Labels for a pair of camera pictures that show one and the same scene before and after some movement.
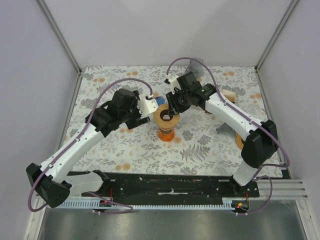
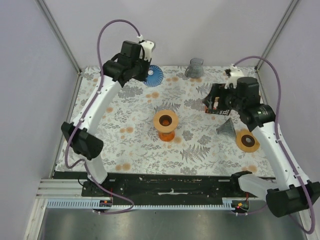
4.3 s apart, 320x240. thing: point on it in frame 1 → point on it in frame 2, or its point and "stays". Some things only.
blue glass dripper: [160, 100] → [155, 76]
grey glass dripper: [225, 129] stays
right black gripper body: [184, 104] → [231, 94]
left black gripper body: [130, 117] → [141, 68]
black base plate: [172, 185] stays
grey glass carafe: [196, 68] stays
